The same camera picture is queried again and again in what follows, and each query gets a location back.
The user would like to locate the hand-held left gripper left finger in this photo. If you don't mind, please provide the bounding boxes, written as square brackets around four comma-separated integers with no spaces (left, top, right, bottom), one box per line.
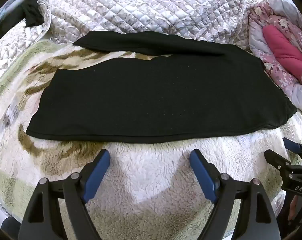
[17,149,111,240]

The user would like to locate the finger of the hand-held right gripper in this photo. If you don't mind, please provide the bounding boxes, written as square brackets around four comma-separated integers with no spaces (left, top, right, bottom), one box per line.
[282,137,302,166]
[263,149,292,174]

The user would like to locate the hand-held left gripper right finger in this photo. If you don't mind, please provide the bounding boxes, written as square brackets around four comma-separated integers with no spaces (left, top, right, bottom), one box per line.
[189,149,283,240]

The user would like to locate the black pants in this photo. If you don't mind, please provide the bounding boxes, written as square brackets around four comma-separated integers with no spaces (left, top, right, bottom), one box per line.
[26,31,298,144]

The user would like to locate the person's right hand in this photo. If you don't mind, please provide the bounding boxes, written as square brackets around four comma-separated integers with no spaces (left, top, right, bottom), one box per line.
[288,195,302,221]

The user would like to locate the printed fleece blanket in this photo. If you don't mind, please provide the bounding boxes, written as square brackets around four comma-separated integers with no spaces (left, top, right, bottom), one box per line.
[0,39,302,240]

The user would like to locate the pink floral comforter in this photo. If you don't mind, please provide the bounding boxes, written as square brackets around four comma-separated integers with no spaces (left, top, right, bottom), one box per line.
[248,0,302,117]

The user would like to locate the grey floral quilted bedspread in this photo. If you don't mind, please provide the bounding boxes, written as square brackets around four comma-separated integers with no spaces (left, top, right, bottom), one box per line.
[0,0,281,67]

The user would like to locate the dark cloth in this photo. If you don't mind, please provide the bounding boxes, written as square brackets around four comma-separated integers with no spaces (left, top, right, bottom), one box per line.
[21,0,45,28]

